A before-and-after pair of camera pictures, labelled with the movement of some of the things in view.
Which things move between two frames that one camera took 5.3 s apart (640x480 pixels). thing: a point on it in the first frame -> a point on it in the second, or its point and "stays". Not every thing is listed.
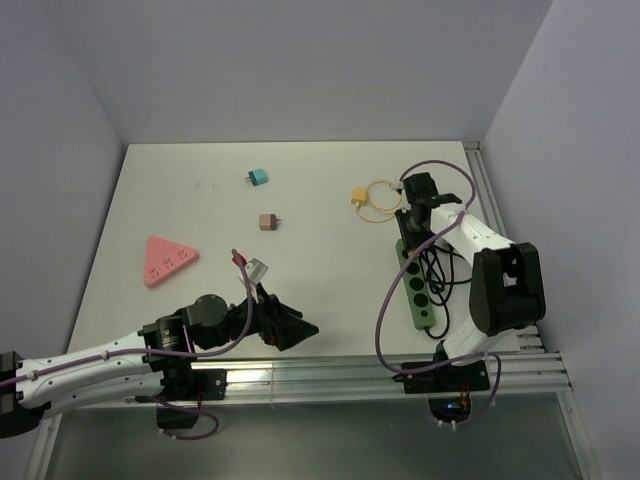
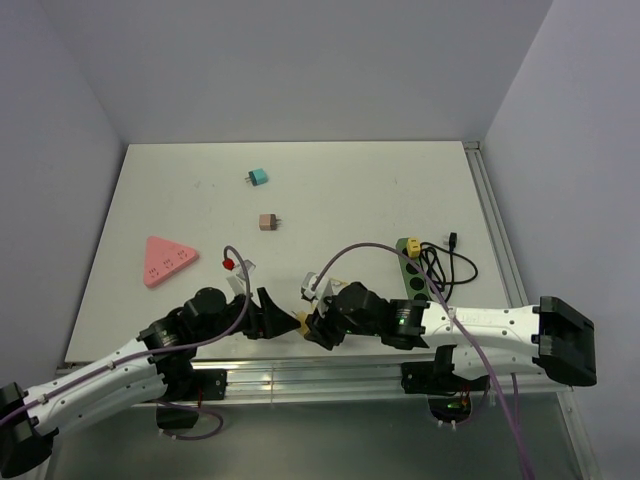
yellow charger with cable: [360, 197] -> [303, 316]
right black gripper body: [413, 236] -> [331, 325]
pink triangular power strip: [163, 259] stays
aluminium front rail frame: [535, 373] stays
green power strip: [416, 290] stays
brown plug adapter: [268, 222] stays
